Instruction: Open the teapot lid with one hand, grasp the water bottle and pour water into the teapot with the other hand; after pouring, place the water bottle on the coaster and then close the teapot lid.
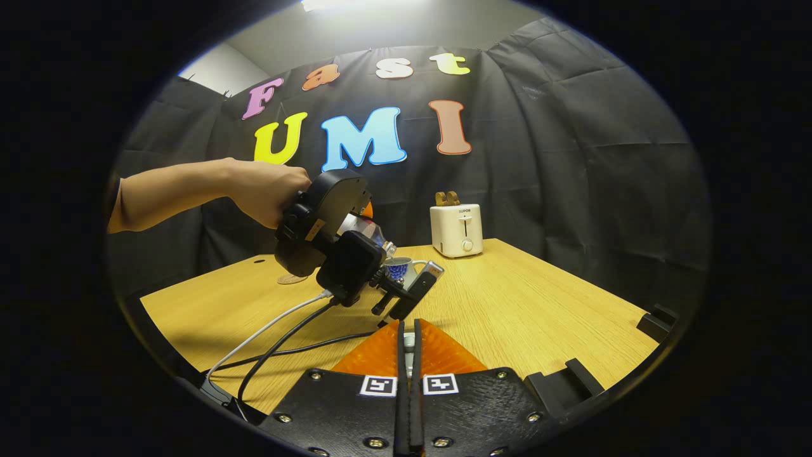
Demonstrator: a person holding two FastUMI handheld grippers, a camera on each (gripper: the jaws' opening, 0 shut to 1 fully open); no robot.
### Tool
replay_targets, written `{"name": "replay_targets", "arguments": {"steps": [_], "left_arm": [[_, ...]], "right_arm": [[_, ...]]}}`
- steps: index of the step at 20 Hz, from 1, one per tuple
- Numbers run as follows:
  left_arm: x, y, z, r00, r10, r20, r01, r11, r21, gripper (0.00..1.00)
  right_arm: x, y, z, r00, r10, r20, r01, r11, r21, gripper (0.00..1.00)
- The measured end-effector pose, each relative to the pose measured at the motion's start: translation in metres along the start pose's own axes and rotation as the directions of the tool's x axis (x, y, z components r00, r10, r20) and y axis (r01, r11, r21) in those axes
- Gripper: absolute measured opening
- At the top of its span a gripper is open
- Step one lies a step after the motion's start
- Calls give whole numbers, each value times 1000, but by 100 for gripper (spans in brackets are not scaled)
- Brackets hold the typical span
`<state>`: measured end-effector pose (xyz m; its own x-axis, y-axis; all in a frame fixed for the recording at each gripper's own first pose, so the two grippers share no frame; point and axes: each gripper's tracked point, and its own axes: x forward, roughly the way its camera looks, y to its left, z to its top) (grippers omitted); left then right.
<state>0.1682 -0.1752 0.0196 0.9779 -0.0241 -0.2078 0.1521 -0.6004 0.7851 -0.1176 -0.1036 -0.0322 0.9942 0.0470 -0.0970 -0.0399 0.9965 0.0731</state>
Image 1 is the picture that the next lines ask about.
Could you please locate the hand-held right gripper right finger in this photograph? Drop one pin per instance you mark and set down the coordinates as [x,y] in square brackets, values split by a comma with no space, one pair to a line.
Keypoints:
[417,425]

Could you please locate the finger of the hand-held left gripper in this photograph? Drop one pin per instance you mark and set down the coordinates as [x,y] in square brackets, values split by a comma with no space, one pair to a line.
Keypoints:
[367,211]
[415,295]

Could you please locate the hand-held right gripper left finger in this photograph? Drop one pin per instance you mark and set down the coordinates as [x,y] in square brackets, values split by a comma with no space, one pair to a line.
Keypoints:
[401,425]

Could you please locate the clear plastic water bottle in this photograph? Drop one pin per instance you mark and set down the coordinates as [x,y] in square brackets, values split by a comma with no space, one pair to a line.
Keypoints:
[365,230]

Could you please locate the white blue-flowered teacup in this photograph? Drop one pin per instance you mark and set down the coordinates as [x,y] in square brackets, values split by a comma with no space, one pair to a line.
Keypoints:
[398,270]

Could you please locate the white toaster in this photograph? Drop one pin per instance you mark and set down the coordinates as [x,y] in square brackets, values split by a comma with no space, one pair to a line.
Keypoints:
[457,231]

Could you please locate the ceiling light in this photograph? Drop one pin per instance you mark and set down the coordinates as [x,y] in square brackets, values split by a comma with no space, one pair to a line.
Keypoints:
[327,4]

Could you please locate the black backdrop cloth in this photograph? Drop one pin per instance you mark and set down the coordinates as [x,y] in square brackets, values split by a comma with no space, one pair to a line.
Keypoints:
[571,158]

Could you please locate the black plastic bracket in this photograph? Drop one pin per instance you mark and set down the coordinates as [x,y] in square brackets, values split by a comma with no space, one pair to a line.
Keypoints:
[656,324]

